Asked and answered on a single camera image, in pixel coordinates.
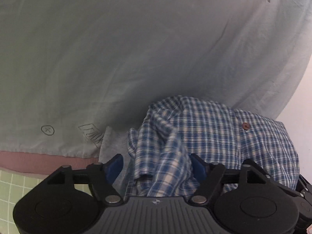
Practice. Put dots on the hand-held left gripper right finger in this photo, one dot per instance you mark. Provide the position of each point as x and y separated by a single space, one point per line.
198 168

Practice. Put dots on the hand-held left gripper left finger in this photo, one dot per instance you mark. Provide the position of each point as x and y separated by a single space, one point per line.
114 169

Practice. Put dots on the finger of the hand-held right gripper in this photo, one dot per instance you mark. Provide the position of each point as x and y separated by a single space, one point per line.
307 207

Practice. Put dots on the blue plaid shirt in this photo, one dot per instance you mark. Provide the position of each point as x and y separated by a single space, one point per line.
207 131

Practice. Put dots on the pink fabric band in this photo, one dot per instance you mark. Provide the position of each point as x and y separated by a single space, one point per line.
36 160

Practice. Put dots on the green grid mat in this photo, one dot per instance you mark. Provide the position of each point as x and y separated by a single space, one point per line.
14 185

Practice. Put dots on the grey carrot print sheet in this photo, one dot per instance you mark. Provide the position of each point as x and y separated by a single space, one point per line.
121 53

